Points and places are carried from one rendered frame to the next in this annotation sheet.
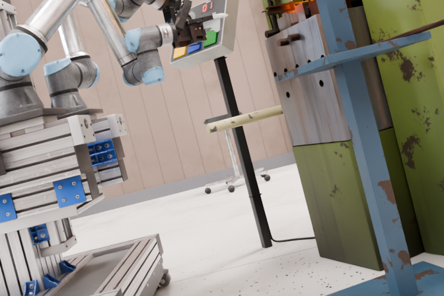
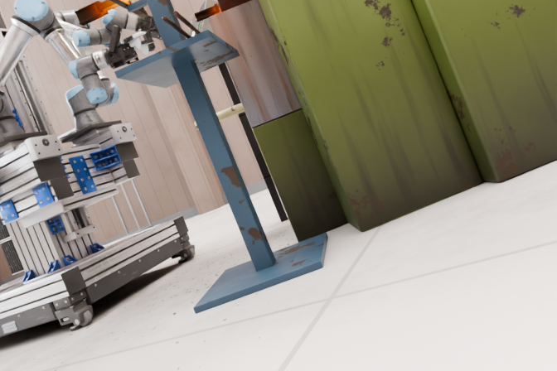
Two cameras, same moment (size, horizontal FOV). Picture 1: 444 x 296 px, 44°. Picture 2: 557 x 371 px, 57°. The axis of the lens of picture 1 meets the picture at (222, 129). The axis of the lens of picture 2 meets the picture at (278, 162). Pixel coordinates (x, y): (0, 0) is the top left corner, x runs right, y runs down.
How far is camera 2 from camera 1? 1.21 m
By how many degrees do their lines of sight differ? 22
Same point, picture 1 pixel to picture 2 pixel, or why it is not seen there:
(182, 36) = (115, 58)
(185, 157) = not seen: hidden behind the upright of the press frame
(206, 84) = not seen: hidden behind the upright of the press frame
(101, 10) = (58, 48)
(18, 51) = not seen: outside the picture
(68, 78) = (81, 101)
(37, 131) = (10, 153)
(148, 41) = (84, 69)
